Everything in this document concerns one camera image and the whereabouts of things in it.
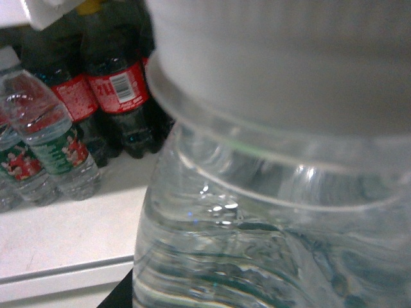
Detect white upper metal shelf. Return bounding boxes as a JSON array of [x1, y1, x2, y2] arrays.
[[1, 154, 157, 307]]

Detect cola bottle red label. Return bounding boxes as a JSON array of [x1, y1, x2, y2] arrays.
[[77, 5, 163, 158], [21, 26, 119, 167]]

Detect right cola bottle red label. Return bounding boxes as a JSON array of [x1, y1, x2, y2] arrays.
[[21, 26, 119, 167]]

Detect left cola bottle red label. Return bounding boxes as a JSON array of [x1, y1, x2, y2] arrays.
[[77, 5, 163, 158]]

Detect right water bottle behind front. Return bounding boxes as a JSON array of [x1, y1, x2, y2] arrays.
[[1, 68, 101, 201]]

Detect clear water bottle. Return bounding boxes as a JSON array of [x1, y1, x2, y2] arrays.
[[132, 1, 410, 307]]

